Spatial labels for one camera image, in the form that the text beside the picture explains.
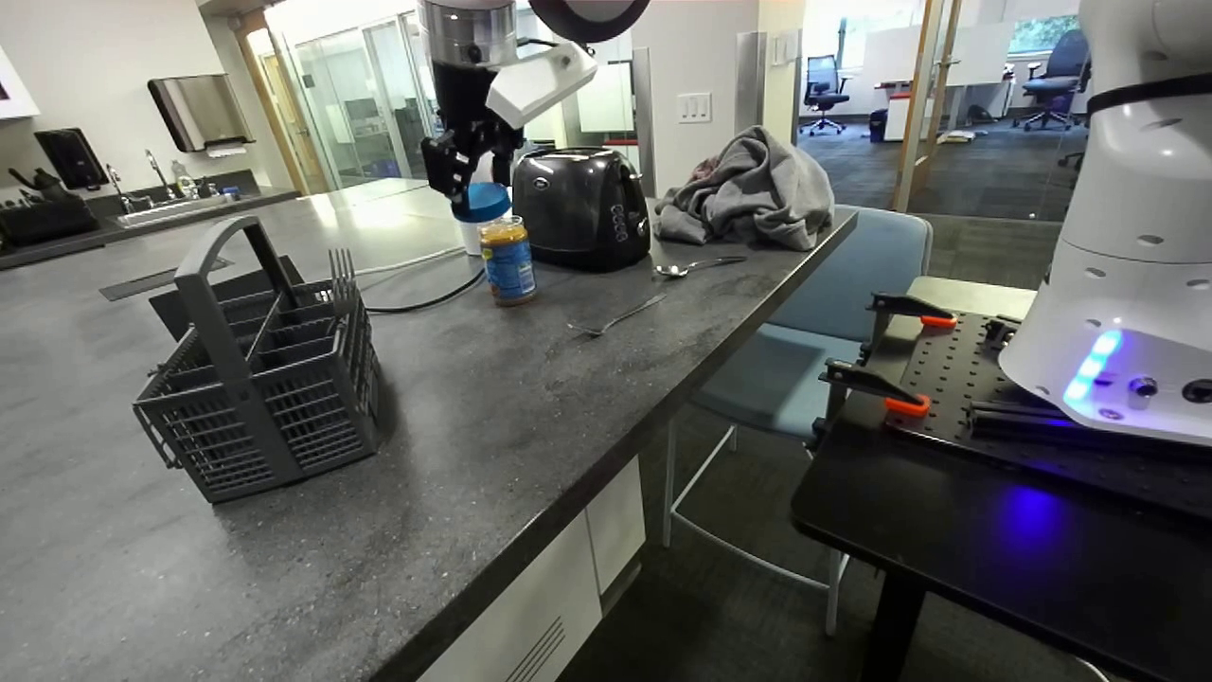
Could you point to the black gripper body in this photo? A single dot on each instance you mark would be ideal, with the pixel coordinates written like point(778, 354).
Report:
point(470, 103)

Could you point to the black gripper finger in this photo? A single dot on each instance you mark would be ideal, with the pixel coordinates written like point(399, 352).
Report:
point(501, 155)
point(442, 169)

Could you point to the blue Skippy jar lid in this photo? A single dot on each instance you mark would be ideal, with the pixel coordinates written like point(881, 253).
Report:
point(486, 204)

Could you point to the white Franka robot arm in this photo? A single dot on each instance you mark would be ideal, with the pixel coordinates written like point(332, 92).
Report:
point(1137, 253)

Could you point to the peanut butter jar blue label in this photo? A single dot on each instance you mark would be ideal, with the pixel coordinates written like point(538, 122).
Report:
point(510, 266)

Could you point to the black toaster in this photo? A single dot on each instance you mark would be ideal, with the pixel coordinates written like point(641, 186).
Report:
point(579, 212)

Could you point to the metal spoon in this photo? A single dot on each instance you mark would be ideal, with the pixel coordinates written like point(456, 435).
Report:
point(673, 271)

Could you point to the gray hoodie red print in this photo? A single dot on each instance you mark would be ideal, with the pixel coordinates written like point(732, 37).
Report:
point(750, 193)

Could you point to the metal sink faucet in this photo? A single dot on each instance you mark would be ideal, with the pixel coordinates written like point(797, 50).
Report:
point(172, 175)

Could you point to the gray plastic cutlery basket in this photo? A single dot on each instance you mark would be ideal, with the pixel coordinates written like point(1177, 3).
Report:
point(271, 393)

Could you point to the dark office chair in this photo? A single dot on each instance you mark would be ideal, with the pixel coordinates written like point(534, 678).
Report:
point(828, 89)
point(1058, 76)

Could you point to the light blue chair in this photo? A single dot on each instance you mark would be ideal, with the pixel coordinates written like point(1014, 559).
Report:
point(828, 326)

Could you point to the black monitor screen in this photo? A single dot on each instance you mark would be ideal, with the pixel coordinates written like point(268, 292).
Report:
point(74, 157)

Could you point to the white wall switch plate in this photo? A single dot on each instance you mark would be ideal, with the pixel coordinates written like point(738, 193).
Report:
point(696, 108)

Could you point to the wall paper towel dispenser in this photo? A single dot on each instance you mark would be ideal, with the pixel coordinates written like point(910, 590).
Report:
point(197, 117)

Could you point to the black robot mount table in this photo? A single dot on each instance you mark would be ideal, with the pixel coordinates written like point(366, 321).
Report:
point(1010, 554)

